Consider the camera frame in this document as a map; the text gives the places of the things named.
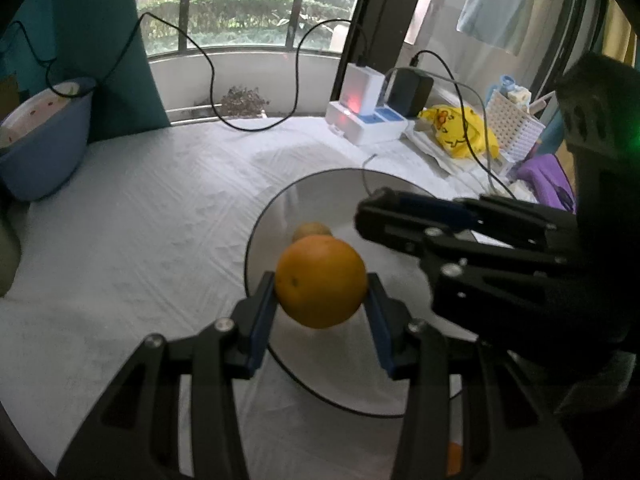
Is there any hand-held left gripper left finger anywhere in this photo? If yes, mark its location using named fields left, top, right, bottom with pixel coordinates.
left=57, top=271, right=278, bottom=480

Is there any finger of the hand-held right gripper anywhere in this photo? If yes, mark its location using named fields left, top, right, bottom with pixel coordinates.
left=355, top=197, right=626, bottom=356
left=370, top=187, right=576, bottom=253

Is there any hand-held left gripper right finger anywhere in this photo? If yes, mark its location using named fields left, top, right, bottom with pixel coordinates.
left=365, top=272, right=583, bottom=480

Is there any white bowl with dark rim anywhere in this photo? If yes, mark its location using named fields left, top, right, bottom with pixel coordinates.
left=243, top=167, right=501, bottom=418

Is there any purple cloth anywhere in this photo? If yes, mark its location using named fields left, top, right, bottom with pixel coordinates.
left=515, top=154, right=576, bottom=211

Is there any yellow duck plush cloth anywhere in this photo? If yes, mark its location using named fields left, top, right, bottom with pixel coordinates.
left=417, top=104, right=501, bottom=158

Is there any small round brownish fruit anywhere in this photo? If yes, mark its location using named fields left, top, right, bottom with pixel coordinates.
left=292, top=221, right=333, bottom=242

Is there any white power strip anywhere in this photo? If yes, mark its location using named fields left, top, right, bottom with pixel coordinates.
left=325, top=101, right=408, bottom=146

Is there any white perforated basket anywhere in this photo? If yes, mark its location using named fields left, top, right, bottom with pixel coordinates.
left=484, top=87, right=546, bottom=166

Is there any black power adapter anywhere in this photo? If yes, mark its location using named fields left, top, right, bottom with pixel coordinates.
left=387, top=69, right=435, bottom=118

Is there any yellow curtain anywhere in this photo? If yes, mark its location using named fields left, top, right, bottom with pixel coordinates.
left=602, top=0, right=638, bottom=71

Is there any white charger box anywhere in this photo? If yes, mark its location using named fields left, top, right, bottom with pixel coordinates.
left=342, top=62, right=386, bottom=116

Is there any hanging light blue garment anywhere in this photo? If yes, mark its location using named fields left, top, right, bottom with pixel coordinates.
left=456, top=0, right=536, bottom=56

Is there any potted plant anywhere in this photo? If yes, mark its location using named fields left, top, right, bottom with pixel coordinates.
left=220, top=86, right=271, bottom=120

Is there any black balcony railing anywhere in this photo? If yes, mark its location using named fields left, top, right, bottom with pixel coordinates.
left=135, top=0, right=363, bottom=56

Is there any teal curtain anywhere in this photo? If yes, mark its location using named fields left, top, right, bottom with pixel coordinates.
left=15, top=0, right=172, bottom=142

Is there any black window frame post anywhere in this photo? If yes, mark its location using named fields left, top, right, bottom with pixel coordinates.
left=357, top=0, right=433, bottom=68

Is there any long black cable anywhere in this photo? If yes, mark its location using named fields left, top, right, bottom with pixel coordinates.
left=7, top=10, right=368, bottom=133

